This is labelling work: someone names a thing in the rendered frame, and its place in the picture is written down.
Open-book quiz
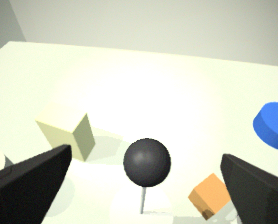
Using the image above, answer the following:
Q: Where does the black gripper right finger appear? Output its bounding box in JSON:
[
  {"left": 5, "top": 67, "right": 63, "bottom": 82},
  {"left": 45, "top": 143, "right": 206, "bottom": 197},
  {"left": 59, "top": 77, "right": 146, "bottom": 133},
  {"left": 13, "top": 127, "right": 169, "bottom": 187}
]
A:
[{"left": 219, "top": 153, "right": 278, "bottom": 224}]

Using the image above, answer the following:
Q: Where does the pale yellow cube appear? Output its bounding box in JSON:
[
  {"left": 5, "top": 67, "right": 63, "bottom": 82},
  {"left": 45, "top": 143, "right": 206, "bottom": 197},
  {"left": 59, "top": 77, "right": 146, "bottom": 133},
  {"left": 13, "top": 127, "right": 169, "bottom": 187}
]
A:
[{"left": 34, "top": 101, "right": 95, "bottom": 162}]

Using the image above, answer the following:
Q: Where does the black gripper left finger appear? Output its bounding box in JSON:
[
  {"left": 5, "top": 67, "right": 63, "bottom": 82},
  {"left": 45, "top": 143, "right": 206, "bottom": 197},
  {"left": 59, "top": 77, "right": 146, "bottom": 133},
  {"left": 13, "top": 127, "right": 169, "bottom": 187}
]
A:
[{"left": 0, "top": 144, "right": 72, "bottom": 224}]

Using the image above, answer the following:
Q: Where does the blue cylinder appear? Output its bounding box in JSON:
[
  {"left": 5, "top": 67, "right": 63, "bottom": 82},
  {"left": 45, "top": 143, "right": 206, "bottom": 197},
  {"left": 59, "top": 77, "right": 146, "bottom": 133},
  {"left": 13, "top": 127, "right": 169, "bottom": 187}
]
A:
[{"left": 252, "top": 102, "right": 278, "bottom": 150}]

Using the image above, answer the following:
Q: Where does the orange cube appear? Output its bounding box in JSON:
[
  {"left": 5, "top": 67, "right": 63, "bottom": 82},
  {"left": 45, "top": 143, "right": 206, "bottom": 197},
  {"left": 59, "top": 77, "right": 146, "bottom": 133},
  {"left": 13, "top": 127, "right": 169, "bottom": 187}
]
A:
[{"left": 187, "top": 173, "right": 231, "bottom": 221}]

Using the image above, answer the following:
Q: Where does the white cylinder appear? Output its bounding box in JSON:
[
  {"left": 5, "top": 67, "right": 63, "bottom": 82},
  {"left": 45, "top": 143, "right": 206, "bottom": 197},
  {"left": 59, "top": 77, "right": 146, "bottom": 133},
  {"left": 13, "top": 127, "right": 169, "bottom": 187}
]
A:
[
  {"left": 237, "top": 214, "right": 242, "bottom": 224},
  {"left": 0, "top": 150, "right": 14, "bottom": 170}
]

